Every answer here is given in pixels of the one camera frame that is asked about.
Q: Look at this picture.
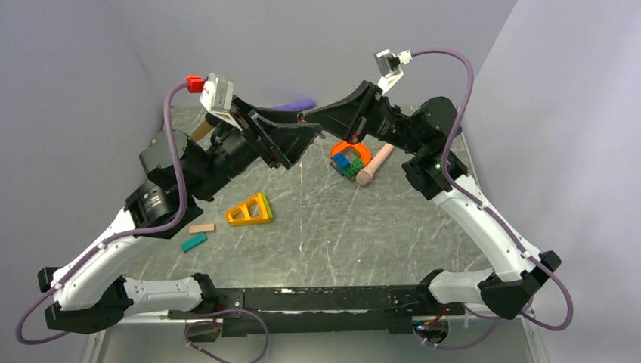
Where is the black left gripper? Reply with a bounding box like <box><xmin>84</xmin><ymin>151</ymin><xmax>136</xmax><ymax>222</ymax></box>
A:
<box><xmin>189</xmin><ymin>95</ymin><xmax>324</xmax><ymax>202</ymax></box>

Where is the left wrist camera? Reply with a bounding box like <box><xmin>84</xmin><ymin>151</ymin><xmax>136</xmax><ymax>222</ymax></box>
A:
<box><xmin>199</xmin><ymin>73</ymin><xmax>241</xmax><ymax>130</ymax></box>

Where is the colourful brick block stack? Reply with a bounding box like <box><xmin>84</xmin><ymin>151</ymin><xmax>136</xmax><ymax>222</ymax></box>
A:
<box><xmin>330</xmin><ymin>153</ymin><xmax>365</xmax><ymax>179</ymax></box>

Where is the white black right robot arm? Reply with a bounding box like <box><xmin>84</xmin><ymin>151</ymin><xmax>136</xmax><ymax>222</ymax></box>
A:
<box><xmin>298</xmin><ymin>81</ymin><xmax>561</xmax><ymax>319</ymax></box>

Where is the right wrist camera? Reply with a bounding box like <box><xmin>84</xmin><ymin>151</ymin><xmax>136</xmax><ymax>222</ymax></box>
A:
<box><xmin>374</xmin><ymin>49</ymin><xmax>413</xmax><ymax>95</ymax></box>

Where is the purple cylinder toy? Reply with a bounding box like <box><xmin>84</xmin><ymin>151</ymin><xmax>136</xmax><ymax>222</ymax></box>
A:
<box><xmin>273</xmin><ymin>99</ymin><xmax>317</xmax><ymax>111</ymax></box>

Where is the orange triangle toy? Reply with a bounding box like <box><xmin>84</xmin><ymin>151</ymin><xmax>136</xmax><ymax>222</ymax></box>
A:
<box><xmin>225</xmin><ymin>192</ymin><xmax>274</xmax><ymax>227</ymax></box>

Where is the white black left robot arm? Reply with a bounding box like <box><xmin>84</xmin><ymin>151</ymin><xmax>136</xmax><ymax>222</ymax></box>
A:
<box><xmin>38</xmin><ymin>98</ymin><xmax>319</xmax><ymax>334</ymax></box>

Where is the teal wooden block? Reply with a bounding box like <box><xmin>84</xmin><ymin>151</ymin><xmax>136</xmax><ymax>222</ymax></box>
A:
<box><xmin>180</xmin><ymin>232</ymin><xmax>207</xmax><ymax>253</ymax></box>

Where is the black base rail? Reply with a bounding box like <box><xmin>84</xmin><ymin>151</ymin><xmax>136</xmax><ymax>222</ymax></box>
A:
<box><xmin>167</xmin><ymin>285</ymin><xmax>466</xmax><ymax>337</ymax></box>

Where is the beige toy microphone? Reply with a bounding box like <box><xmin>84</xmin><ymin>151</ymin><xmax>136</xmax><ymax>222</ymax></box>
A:
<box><xmin>355</xmin><ymin>144</ymin><xmax>395</xmax><ymax>186</ymax></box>

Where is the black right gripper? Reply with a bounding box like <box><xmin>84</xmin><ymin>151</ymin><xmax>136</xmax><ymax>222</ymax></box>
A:
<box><xmin>305</xmin><ymin>79</ymin><xmax>426</xmax><ymax>155</ymax></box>

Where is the orange horseshoe toy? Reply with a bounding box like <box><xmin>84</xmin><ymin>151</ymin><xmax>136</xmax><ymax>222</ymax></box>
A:
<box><xmin>330</xmin><ymin>141</ymin><xmax>372</xmax><ymax>166</ymax></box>

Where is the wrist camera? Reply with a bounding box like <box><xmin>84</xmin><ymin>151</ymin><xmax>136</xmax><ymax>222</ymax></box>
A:
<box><xmin>374</xmin><ymin>49</ymin><xmax>413</xmax><ymax>95</ymax></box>
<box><xmin>199</xmin><ymin>73</ymin><xmax>241</xmax><ymax>130</ymax></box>

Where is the beige wooden block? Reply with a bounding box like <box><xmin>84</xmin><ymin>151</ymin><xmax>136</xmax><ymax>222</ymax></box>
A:
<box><xmin>188</xmin><ymin>223</ymin><xmax>216</xmax><ymax>235</ymax></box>

